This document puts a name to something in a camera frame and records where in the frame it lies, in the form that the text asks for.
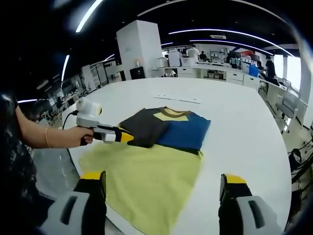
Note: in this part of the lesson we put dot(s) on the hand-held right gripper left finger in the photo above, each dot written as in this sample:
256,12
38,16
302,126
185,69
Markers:
93,203

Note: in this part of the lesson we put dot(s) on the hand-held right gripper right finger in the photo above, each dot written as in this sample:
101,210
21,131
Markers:
232,203

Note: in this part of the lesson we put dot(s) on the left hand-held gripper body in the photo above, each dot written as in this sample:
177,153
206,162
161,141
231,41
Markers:
88,112

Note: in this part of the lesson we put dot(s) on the yellow blue brown garment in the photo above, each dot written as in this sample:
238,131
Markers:
151,156

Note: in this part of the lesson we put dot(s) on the person's left hand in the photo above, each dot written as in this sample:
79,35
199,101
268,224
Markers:
86,139

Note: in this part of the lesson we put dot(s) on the black cabinet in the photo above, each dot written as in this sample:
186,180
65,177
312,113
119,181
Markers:
136,73

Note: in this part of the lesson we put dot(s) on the person's patterned dark shirt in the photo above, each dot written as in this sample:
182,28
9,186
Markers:
19,159

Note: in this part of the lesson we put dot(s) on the white machine box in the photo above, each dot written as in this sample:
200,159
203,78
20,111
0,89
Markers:
174,58

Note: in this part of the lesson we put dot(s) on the white office chair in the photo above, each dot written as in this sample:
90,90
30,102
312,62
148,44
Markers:
288,107

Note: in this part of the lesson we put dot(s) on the long white counter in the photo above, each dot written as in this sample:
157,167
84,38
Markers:
215,72

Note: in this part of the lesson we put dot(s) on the blue box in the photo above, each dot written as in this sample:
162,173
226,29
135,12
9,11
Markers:
253,70

